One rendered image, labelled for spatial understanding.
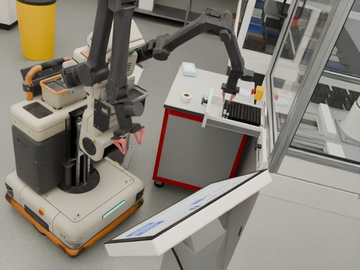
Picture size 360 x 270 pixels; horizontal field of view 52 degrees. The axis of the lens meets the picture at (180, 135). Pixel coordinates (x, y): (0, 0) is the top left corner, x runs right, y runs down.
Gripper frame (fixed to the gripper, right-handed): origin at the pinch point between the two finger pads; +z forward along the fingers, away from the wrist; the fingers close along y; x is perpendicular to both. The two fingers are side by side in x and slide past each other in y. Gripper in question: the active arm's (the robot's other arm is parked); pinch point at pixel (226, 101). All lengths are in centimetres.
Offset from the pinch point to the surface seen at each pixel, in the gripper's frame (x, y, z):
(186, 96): -23.4, 24.6, 15.7
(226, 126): 7.4, -3.6, 11.2
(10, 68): -132, 217, 92
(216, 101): -16.6, 5.3, 10.1
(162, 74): -203, 71, 89
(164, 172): -19, 28, 77
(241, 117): 1.0, -10.9, 6.5
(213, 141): -17.8, -0.1, 39.9
